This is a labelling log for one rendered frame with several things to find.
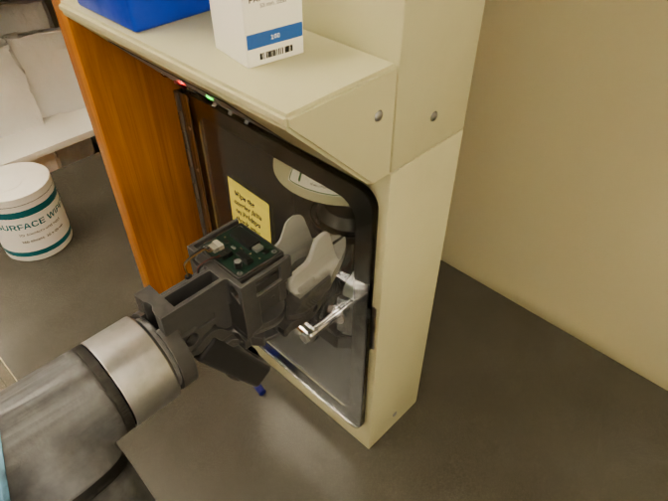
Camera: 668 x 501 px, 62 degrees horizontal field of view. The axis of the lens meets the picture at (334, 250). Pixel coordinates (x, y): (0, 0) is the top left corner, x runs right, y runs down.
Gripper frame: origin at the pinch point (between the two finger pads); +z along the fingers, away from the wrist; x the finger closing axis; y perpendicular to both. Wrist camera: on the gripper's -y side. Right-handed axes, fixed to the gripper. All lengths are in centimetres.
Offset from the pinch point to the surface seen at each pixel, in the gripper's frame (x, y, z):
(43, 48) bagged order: 126, -21, 21
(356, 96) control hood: -4.5, 19.1, -2.4
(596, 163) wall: -8.8, -6.9, 45.4
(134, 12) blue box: 14.7, 21.7, -8.0
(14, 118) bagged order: 123, -35, 7
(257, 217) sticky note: 13.9, -4.1, 1.3
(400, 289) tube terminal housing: -4.5, -6.6, 5.8
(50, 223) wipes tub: 68, -30, -8
